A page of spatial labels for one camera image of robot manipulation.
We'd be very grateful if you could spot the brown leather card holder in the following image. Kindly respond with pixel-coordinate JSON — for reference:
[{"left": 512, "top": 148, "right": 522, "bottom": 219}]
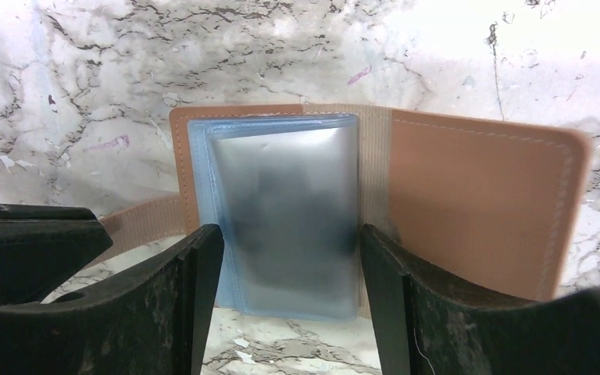
[{"left": 98, "top": 104, "right": 592, "bottom": 308}]

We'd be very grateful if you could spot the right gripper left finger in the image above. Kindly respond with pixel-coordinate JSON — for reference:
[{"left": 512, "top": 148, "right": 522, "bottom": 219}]
[{"left": 0, "top": 224, "right": 224, "bottom": 374}]

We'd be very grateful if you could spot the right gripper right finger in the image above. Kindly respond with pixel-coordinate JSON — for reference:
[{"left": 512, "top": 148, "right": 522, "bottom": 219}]
[{"left": 359, "top": 224, "right": 600, "bottom": 374}]

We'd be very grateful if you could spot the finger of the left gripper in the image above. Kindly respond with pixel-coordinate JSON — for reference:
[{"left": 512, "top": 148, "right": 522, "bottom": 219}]
[{"left": 0, "top": 204, "right": 113, "bottom": 306}]

